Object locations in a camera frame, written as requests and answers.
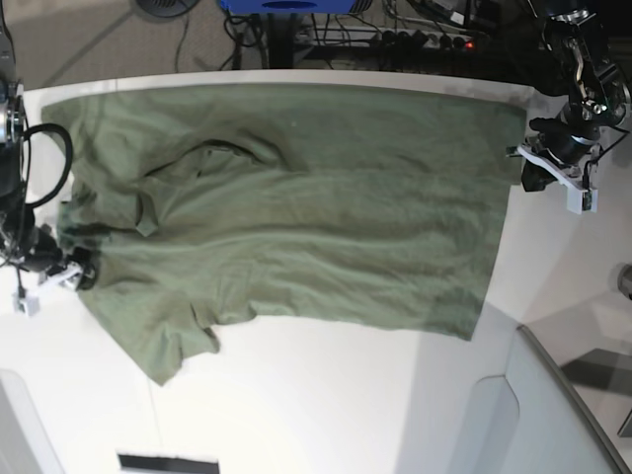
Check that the black table leg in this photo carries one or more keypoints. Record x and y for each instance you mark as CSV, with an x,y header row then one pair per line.
x,y
280,32

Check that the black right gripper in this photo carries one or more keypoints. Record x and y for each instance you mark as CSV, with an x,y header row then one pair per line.
x,y
39,252

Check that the green t-shirt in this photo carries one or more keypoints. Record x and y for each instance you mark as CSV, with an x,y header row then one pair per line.
x,y
209,206

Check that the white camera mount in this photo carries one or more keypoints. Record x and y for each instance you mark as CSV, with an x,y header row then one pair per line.
x,y
581,194
26,300

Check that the black power strip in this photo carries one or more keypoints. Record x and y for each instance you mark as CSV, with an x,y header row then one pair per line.
x,y
420,39

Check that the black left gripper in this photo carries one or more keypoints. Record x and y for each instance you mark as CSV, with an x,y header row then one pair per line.
x,y
567,143

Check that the blue box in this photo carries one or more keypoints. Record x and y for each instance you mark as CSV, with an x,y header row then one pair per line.
x,y
244,7

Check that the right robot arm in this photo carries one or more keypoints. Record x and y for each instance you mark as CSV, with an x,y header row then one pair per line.
x,y
18,214

